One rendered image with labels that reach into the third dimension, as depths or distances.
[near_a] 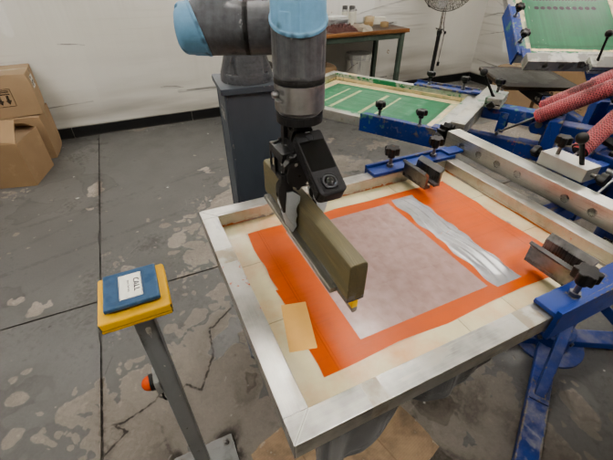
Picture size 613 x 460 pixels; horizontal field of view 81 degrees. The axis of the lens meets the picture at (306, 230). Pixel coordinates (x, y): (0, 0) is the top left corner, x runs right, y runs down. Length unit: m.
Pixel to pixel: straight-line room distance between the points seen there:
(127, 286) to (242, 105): 0.59
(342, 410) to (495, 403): 1.34
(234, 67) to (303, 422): 0.90
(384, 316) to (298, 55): 0.46
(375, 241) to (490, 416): 1.12
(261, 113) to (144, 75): 3.33
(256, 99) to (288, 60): 0.59
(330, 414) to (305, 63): 0.47
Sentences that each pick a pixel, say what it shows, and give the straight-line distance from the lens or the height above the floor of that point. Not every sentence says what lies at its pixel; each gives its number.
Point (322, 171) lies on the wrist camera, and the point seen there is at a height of 1.23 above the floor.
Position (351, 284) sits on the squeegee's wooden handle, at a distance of 0.52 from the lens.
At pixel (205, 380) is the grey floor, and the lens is 1.77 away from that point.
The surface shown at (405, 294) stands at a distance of 0.74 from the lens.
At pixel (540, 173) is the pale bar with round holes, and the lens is 1.11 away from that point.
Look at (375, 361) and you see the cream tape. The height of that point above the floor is 0.95.
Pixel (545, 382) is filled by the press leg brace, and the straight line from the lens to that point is 1.87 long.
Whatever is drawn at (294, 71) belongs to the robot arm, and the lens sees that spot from 0.52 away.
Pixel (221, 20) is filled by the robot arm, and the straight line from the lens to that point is 0.62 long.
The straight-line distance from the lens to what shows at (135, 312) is 0.76.
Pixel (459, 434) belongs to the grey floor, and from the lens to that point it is 1.72.
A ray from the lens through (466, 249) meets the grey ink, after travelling 0.89.
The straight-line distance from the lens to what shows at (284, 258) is 0.79.
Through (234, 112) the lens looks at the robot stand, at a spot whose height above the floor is 1.13.
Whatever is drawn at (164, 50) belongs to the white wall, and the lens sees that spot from 4.36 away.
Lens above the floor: 1.48
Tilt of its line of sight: 37 degrees down
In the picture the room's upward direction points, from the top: straight up
